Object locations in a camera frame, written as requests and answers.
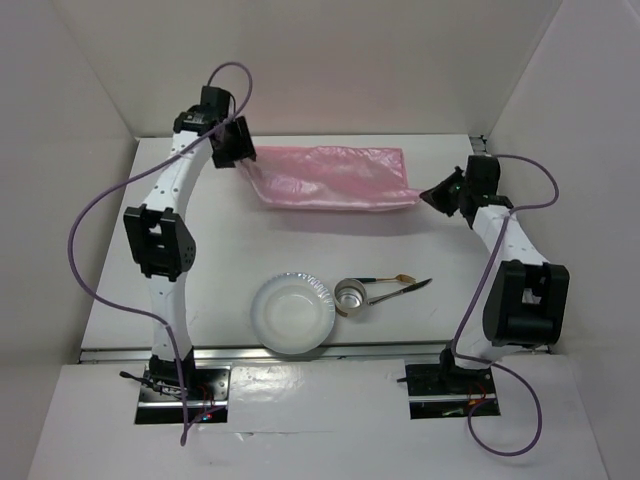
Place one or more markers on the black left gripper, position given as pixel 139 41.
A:
pixel 243 147

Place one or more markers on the green handled gold fork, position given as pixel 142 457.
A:
pixel 399 278

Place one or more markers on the metal cup with paper sleeve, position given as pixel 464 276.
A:
pixel 350 297

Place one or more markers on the silver table knife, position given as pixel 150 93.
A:
pixel 408 289

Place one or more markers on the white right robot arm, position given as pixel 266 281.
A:
pixel 521 297

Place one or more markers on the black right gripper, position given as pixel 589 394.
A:
pixel 437 195

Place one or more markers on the pink rose satin placemat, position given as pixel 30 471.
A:
pixel 330 178

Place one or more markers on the white ribbed plate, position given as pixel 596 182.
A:
pixel 292 313

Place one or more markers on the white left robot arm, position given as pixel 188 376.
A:
pixel 161 243

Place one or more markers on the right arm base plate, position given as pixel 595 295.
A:
pixel 435 395

